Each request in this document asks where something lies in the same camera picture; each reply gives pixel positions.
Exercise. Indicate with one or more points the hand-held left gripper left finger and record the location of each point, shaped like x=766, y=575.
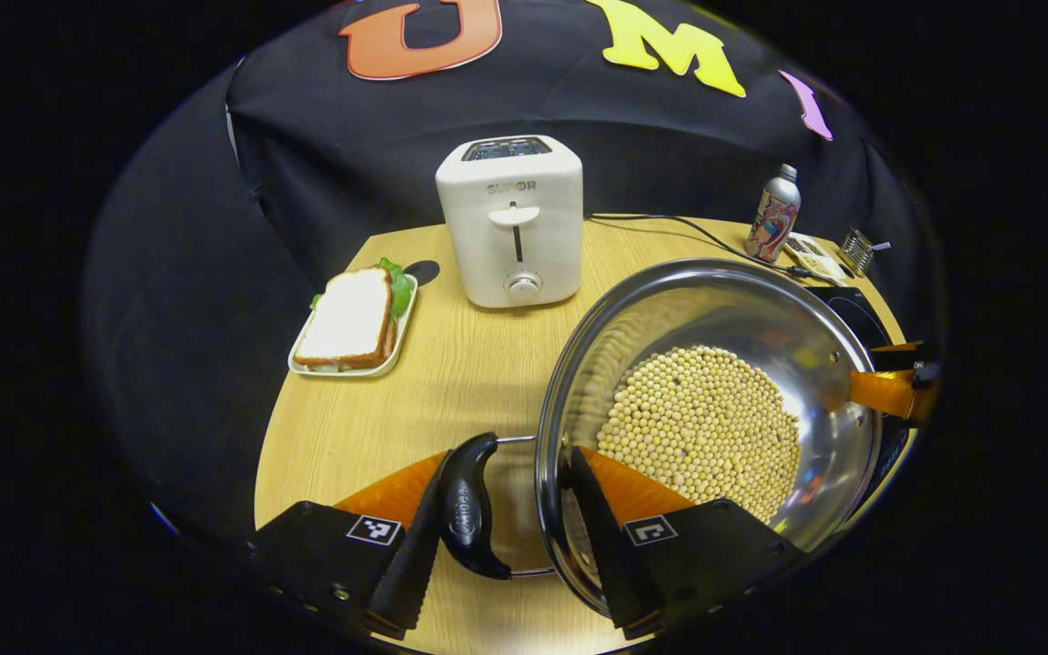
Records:
x=410, y=573

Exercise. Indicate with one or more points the silver drink bottle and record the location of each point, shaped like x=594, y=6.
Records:
x=771, y=223

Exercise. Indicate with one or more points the black induction cooktop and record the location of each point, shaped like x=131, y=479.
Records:
x=856, y=314

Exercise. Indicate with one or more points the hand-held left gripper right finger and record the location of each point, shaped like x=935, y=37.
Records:
x=606, y=555

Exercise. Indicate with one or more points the pile of soybeans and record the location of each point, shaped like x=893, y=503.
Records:
x=697, y=428

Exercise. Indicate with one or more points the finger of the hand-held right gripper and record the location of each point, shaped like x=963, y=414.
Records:
x=901, y=357
x=883, y=391

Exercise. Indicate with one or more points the white toaster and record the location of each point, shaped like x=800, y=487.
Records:
x=506, y=246

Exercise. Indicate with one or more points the sandwich with lettuce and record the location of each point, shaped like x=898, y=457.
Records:
x=347, y=318

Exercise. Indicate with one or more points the white rectangular sandwich plate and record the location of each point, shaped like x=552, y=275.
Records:
x=397, y=350

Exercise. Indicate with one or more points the white divided dish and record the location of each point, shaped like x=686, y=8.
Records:
x=815, y=259

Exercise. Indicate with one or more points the stainless steel pot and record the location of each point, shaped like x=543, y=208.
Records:
x=715, y=309

